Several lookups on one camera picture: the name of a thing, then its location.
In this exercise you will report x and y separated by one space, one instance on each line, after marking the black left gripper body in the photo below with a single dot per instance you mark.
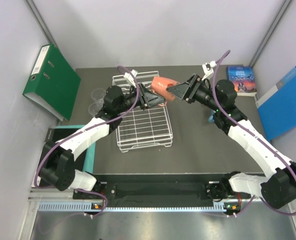
143 102

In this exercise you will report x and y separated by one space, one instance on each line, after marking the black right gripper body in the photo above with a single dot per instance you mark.
194 84

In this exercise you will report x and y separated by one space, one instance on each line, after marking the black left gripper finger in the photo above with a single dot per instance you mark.
157 101
150 95

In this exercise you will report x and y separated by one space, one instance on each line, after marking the orange mug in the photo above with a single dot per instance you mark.
159 86

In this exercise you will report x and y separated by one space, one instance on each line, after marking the white wire dish rack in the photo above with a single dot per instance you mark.
145 128

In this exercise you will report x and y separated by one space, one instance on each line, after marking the teal mug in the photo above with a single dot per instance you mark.
211 117

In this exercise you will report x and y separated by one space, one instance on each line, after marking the clear faceted plastic cup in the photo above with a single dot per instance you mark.
98 94

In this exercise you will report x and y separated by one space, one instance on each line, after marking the clear heavy-base glass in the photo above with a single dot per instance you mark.
94 108

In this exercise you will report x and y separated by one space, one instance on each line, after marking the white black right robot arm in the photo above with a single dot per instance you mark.
228 118

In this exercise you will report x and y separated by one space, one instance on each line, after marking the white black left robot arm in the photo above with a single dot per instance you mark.
57 168

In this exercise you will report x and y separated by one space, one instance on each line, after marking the Jane Eyre paperback book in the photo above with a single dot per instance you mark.
243 79

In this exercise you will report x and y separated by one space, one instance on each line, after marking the green lever arch binder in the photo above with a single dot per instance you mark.
53 84

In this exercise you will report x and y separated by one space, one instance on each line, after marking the blue folder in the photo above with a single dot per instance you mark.
277 108

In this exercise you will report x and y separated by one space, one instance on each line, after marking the black notebook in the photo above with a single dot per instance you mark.
42 183

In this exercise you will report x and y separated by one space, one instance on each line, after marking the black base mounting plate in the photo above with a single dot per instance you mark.
154 191

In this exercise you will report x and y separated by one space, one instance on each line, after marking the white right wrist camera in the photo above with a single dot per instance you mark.
208 69

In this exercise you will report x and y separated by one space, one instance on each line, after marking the aluminium frame rail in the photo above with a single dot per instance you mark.
277 192

